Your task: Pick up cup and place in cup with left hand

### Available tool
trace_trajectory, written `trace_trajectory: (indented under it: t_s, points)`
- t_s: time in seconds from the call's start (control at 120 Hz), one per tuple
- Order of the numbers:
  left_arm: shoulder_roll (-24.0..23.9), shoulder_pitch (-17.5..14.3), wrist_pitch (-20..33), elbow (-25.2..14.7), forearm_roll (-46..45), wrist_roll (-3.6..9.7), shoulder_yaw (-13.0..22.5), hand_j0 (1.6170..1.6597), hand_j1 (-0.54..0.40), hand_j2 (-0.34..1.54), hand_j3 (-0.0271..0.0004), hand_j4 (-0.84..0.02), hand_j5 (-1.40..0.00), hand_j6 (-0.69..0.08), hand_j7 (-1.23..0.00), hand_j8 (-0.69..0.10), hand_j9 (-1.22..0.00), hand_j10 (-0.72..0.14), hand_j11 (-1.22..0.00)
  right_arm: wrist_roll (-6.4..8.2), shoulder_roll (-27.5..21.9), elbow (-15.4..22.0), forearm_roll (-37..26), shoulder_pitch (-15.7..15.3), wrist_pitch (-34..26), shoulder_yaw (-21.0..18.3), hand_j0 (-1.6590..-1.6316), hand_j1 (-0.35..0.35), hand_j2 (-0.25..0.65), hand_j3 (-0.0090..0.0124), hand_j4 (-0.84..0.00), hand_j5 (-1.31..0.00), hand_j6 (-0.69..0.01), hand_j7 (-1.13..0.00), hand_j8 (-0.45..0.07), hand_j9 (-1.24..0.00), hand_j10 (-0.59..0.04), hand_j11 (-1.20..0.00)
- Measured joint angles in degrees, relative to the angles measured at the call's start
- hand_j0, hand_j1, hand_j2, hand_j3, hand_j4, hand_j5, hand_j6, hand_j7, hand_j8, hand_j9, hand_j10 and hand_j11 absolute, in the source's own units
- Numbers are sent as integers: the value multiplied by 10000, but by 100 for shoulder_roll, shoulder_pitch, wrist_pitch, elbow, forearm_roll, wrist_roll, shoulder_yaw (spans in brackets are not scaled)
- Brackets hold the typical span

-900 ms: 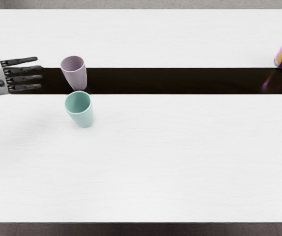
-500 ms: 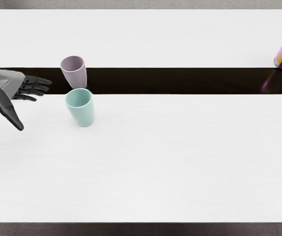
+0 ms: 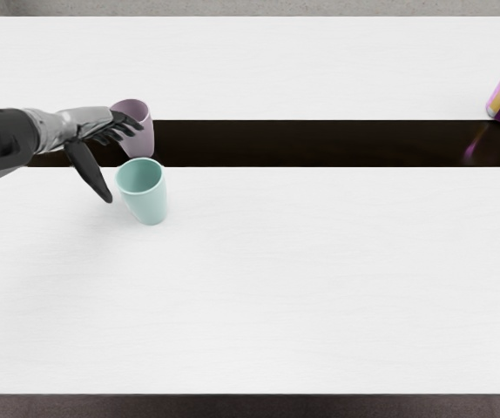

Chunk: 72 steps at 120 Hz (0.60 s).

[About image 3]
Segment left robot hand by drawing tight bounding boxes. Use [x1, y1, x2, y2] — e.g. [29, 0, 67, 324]
[24, 105, 145, 205]

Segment pale pink cup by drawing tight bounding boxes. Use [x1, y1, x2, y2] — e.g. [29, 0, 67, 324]
[109, 98, 156, 159]

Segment mint green cup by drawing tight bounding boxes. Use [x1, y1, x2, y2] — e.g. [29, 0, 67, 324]
[114, 157, 168, 226]

